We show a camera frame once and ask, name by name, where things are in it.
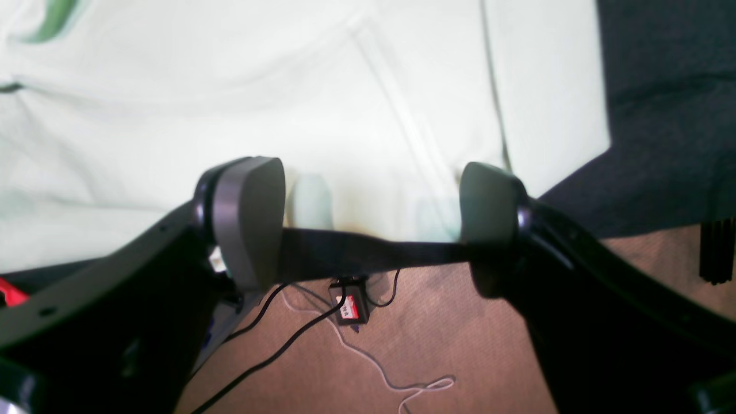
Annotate black box with name label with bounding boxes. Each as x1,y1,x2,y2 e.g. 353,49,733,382
328,279,371,327

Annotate light green T-shirt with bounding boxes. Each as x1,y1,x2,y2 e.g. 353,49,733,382
1,1,610,273

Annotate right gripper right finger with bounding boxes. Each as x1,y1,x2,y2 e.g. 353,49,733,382
459,162,735,413

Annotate red clamp right edge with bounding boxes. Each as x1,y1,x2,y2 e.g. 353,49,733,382
0,278,29,307

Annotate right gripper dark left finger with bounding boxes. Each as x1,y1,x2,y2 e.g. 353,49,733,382
1,156,286,413

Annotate white cable on floor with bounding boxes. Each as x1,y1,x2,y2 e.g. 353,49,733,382
282,287,456,414

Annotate black cable on floor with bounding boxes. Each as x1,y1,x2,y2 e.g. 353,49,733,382
193,282,348,414

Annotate black table cloth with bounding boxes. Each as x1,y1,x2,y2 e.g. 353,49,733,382
0,0,736,294

